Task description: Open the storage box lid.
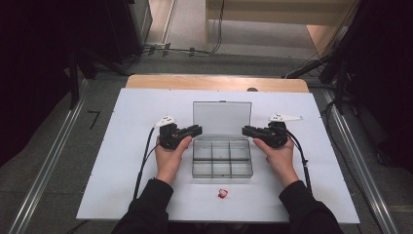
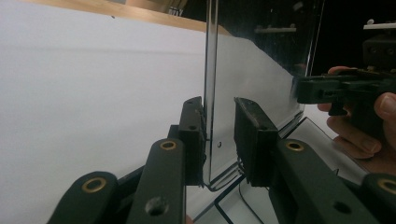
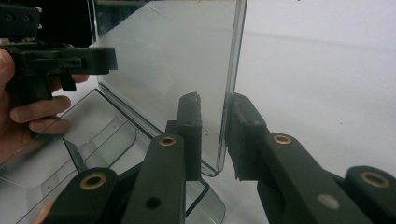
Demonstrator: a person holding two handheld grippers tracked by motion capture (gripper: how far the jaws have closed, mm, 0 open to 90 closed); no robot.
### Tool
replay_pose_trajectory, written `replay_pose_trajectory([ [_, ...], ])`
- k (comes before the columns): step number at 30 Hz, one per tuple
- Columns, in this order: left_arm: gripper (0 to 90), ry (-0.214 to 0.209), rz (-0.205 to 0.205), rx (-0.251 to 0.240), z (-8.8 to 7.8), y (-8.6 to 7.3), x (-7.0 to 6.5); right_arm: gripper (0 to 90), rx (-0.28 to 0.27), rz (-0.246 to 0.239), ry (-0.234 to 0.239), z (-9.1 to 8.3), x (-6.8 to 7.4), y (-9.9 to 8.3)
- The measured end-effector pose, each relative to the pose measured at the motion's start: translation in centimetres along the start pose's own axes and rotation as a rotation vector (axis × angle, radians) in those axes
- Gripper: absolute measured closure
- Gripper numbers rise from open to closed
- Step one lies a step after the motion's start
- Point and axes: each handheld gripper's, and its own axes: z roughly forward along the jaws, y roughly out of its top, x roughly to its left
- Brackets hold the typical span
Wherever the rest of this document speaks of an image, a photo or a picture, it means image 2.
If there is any clear plastic compartment box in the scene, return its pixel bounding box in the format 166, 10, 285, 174
186, 0, 372, 224

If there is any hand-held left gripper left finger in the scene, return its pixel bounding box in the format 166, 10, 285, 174
125, 96, 206, 224

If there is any wooden table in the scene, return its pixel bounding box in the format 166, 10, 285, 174
18, 0, 233, 35

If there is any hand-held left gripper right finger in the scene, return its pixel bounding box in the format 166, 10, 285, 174
233, 97, 379, 224

